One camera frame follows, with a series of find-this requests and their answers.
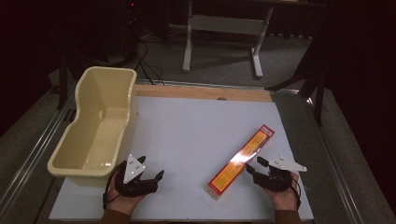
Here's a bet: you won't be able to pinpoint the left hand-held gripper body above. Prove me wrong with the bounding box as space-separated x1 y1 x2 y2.
114 153 159 198

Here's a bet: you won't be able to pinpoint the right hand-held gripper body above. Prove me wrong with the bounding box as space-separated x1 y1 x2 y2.
252 154 308 192

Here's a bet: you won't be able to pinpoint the long red and yellow box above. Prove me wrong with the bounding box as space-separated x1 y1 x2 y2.
205 124 276 202

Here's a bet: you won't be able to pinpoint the cream plastic bin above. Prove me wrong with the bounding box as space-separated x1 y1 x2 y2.
47 65 138 188

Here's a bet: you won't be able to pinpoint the person's right hand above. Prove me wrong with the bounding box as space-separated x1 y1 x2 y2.
264 172 301 212

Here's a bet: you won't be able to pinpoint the person's left hand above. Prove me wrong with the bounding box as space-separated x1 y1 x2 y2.
105 170 146 217

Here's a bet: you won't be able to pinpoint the black metal stand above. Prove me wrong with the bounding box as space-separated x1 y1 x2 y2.
265 6 331 127

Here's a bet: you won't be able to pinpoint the dark metal stand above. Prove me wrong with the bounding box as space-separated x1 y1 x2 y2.
49 49 78 110

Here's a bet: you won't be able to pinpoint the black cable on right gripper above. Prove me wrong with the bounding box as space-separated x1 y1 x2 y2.
278 169 303 210

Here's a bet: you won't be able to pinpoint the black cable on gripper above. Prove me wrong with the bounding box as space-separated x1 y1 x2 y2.
102 160 128 210
278 169 303 210

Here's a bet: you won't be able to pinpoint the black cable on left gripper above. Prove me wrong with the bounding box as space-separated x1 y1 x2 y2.
102 160 128 210

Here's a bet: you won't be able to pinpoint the black floor cables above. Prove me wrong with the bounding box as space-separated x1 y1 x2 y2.
124 31 188 86

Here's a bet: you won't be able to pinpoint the white metal table frame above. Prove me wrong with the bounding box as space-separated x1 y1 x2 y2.
181 0 275 79

